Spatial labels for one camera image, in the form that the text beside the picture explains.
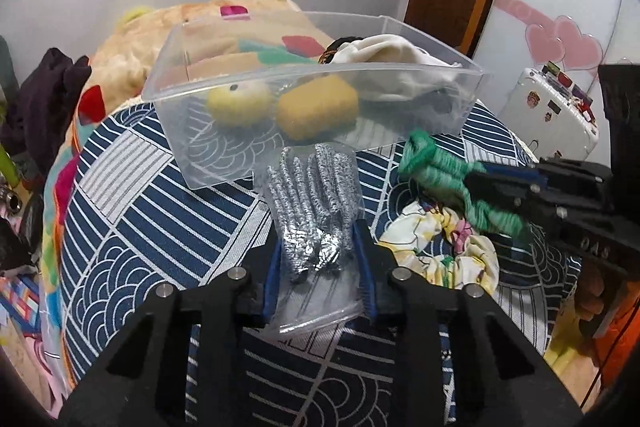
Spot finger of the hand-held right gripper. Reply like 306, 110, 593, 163
467, 161, 549, 188
462, 178, 567, 230

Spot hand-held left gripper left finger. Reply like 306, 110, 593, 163
57, 237, 282, 427

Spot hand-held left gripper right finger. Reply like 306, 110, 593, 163
354, 219, 587, 427

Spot green knitted yarn rope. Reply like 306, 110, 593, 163
397, 129, 534, 244

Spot silver scrubbers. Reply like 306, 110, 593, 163
252, 142, 369, 336

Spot clear plastic storage box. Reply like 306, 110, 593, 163
141, 11, 492, 190

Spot person's right hand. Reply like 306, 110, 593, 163
574, 257, 609, 327

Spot white suitcase with stickers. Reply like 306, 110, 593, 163
499, 66, 601, 168

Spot floral fabric scrunchie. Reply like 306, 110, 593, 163
379, 199, 501, 299

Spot blue white patterned blanket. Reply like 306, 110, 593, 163
59, 101, 587, 427

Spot orange cloth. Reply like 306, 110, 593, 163
600, 302, 640, 390

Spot white cloth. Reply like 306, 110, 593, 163
327, 34, 463, 104

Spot yellow sponge block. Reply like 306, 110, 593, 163
276, 75, 361, 142

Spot yellow round plush toy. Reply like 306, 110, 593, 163
206, 81, 274, 128

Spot colourful striped bed sheet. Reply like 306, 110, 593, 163
41, 107, 83, 388

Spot beige printed fleece blanket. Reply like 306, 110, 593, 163
75, 0, 332, 128

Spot dark purple clothing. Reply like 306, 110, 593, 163
9, 48, 94, 160

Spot pink heart wall stickers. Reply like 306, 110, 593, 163
524, 16, 604, 70

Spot black orange hair tie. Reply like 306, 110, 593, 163
320, 36, 365, 64

